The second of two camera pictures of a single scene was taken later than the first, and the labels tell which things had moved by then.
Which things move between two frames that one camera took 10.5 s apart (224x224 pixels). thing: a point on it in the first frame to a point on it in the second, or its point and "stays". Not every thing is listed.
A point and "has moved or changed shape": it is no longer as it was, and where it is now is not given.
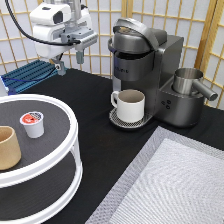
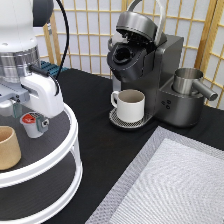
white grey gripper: [53, 33] to [38, 91]
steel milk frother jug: [187, 82] stays
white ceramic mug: [130, 105] stays
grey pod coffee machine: [145, 59] has moved or changed shape
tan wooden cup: [10, 153] stays
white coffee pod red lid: [33, 123] stays
